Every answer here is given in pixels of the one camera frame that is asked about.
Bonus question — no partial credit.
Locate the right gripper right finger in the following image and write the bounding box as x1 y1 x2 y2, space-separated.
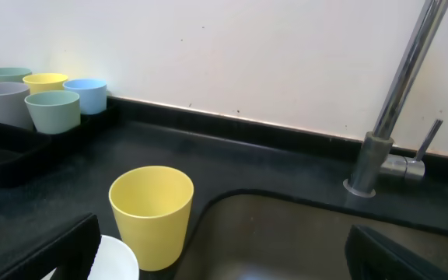
344 224 448 280

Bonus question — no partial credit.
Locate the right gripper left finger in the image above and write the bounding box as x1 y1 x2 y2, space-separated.
0 212 103 280

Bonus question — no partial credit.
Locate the white cup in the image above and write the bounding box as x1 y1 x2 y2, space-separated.
40 234 140 280

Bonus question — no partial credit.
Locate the yellow cup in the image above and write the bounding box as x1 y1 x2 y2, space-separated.
22 72 69 96
108 165 195 272

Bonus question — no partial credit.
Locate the steel tap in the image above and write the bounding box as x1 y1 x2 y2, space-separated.
342 0 448 198

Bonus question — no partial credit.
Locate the steel sink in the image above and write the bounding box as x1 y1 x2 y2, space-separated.
173 189 448 280

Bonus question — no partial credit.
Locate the black tray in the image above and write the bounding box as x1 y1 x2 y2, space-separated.
0 96 122 187

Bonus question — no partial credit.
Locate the green cup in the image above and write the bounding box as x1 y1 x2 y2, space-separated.
24 89 82 135
0 67 33 83

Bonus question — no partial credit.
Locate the blue cup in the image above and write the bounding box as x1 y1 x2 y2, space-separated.
62 78 108 116

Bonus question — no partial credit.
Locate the grey cup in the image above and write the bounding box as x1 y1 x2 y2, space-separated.
0 81 34 131

